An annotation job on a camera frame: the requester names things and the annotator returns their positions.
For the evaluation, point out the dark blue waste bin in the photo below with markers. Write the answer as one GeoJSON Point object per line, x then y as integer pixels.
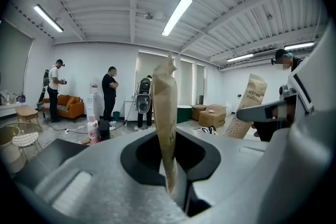
{"type": "Point", "coordinates": [116, 116]}

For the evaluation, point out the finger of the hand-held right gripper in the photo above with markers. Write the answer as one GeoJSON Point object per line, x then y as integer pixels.
{"type": "Point", "coordinates": [252, 114]}

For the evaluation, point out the person's head in black cap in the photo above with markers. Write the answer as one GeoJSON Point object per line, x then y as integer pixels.
{"type": "Point", "coordinates": [281, 53]}

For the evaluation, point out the narrow grey roller blind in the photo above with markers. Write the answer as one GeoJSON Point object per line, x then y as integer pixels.
{"type": "Point", "coordinates": [186, 81]}
{"type": "Point", "coordinates": [200, 81]}

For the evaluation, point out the dark green bathtub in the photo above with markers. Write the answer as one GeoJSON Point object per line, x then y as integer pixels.
{"type": "Point", "coordinates": [185, 114]}

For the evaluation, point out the white pedal bin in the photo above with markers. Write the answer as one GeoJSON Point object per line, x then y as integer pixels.
{"type": "Point", "coordinates": [229, 108]}

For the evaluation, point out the striped seat cushion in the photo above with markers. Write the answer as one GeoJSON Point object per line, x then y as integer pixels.
{"type": "Point", "coordinates": [46, 106]}

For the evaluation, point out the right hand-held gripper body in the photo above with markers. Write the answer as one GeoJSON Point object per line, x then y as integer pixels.
{"type": "Point", "coordinates": [315, 81]}

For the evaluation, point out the black basin faucet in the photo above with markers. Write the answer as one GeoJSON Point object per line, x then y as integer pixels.
{"type": "Point", "coordinates": [104, 129]}

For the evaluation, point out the orange sofa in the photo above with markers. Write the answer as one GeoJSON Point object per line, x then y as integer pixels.
{"type": "Point", "coordinates": [76, 107]}

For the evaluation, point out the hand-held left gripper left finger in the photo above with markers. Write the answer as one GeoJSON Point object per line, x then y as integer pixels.
{"type": "Point", "coordinates": [105, 186]}

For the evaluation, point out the white air conditioner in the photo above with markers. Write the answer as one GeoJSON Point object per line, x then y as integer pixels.
{"type": "Point", "coordinates": [262, 55]}

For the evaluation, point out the white cabinet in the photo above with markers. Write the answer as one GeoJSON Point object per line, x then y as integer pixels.
{"type": "Point", "coordinates": [130, 108]}

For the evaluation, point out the person's black top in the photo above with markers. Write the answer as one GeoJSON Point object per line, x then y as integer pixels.
{"type": "Point", "coordinates": [296, 63]}

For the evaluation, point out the wooden side table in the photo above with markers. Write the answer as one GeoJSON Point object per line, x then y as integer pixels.
{"type": "Point", "coordinates": [26, 112]}

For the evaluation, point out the teal hair clip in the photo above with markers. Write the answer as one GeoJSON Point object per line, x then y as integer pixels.
{"type": "Point", "coordinates": [289, 55]}

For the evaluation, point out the grey gripper camera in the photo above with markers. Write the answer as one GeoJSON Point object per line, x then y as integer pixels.
{"type": "Point", "coordinates": [287, 91]}

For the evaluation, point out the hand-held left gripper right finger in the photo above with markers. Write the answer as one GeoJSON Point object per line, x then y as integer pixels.
{"type": "Point", "coordinates": [236, 178]}

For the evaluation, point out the small cardboard box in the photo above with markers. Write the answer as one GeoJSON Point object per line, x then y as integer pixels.
{"type": "Point", "coordinates": [195, 112]}

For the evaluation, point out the round smoke detector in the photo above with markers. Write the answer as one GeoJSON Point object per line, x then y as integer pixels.
{"type": "Point", "coordinates": [149, 16]}

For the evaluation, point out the white water dispenser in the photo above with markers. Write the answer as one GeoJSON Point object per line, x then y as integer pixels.
{"type": "Point", "coordinates": [92, 107]}

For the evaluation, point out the large cardboard box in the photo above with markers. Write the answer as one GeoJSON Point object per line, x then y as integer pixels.
{"type": "Point", "coordinates": [212, 119]}

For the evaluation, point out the dark metal bin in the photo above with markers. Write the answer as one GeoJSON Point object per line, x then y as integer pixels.
{"type": "Point", "coordinates": [200, 100]}

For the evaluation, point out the black white zigzag blanket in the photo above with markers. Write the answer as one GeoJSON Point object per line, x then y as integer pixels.
{"type": "Point", "coordinates": [207, 130]}

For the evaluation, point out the purple handbag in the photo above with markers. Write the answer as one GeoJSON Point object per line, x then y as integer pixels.
{"type": "Point", "coordinates": [21, 98]}

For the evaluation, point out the wide grey roller blind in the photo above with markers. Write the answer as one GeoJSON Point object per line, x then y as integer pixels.
{"type": "Point", "coordinates": [147, 65]}

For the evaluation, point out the pink bottle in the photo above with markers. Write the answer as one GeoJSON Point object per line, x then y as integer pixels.
{"type": "Point", "coordinates": [93, 131]}

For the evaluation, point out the person's right hand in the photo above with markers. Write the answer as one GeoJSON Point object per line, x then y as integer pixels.
{"type": "Point", "coordinates": [274, 114]}

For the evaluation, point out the grey dome equipment backpack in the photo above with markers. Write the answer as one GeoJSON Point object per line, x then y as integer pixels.
{"type": "Point", "coordinates": [144, 102]}

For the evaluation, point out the large round beige table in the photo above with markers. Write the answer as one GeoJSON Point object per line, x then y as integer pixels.
{"type": "Point", "coordinates": [5, 136]}

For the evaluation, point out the large grey wall screen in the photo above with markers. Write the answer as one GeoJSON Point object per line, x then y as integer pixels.
{"type": "Point", "coordinates": [13, 55]}

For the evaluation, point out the white low shelf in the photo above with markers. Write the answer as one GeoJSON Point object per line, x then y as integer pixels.
{"type": "Point", "coordinates": [13, 110]}

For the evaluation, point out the clear water dispenser bottle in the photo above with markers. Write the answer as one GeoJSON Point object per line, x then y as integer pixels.
{"type": "Point", "coordinates": [94, 86]}

